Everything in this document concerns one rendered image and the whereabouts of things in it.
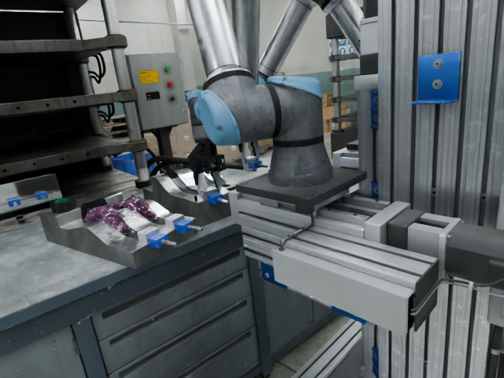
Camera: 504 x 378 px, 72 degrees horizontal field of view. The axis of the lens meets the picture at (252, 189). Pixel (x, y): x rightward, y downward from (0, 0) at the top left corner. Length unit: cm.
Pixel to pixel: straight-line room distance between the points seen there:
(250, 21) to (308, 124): 38
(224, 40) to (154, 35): 859
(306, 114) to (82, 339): 89
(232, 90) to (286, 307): 117
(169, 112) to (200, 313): 118
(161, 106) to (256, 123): 141
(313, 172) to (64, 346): 86
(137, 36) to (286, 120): 846
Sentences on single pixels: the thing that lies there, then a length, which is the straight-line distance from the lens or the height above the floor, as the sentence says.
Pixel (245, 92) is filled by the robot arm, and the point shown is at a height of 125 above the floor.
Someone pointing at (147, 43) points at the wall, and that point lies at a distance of 921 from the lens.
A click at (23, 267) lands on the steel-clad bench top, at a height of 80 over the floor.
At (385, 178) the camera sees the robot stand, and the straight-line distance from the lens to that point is 87.
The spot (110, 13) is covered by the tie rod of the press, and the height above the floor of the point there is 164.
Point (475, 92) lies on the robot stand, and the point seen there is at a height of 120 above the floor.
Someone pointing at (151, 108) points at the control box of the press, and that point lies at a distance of 206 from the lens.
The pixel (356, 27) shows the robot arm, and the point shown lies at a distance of 133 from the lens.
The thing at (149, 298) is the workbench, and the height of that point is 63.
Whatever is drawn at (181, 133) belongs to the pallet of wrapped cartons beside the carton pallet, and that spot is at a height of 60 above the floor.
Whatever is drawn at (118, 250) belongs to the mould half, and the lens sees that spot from 108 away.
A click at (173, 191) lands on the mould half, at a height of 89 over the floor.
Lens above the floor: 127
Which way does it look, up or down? 17 degrees down
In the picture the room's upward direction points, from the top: 6 degrees counter-clockwise
